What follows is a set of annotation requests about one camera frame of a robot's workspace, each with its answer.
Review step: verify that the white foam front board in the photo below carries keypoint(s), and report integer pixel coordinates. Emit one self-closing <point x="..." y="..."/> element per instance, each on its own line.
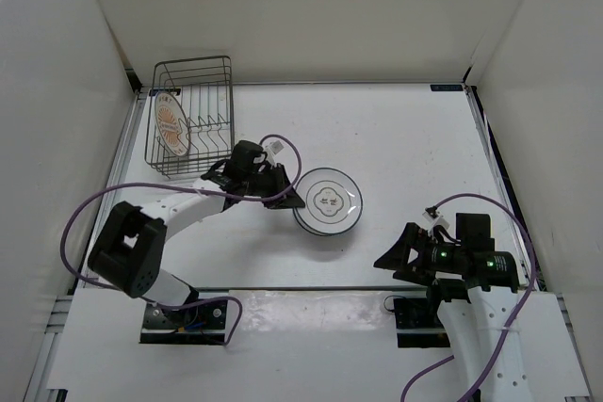
<point x="289" y="346"/>

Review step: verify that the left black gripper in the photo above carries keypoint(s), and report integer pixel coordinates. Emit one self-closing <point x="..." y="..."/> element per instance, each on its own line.
<point x="280" y="176"/>

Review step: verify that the white plate orange pattern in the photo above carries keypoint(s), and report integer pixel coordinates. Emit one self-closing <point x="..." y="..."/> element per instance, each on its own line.
<point x="172" y="124"/>

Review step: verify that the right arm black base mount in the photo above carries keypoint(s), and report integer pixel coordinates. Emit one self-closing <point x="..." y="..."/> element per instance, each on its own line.
<point x="417" y="326"/>

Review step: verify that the aluminium front rail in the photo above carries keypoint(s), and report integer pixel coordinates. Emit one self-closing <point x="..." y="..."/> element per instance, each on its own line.
<point x="390" y="288"/>

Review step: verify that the white plate green flower pattern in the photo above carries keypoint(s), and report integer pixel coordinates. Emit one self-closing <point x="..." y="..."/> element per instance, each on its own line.
<point x="324" y="229"/>

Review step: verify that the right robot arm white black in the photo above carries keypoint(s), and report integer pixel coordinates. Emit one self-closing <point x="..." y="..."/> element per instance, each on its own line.
<point x="473" y="292"/>

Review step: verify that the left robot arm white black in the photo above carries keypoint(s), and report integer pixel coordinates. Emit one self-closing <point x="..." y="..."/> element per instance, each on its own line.
<point x="128" y="251"/>

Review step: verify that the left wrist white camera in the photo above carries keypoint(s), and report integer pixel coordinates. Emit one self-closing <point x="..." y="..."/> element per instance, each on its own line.
<point x="272" y="148"/>

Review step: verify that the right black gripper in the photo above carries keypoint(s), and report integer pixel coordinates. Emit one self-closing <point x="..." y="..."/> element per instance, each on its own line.
<point x="396" y="258"/>

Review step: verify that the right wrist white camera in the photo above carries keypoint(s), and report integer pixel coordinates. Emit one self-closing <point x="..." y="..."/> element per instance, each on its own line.
<point x="435" y="218"/>

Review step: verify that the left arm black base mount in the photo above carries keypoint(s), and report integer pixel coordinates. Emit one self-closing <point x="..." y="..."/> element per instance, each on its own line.
<point x="203" y="325"/>

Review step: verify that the metal wire dish rack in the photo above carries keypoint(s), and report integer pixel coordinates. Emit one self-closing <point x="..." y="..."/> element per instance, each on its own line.
<point x="203" y="87"/>

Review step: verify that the wrist white camera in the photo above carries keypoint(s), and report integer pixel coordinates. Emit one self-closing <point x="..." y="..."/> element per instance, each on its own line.
<point x="272" y="148"/>
<point x="435" y="218"/>

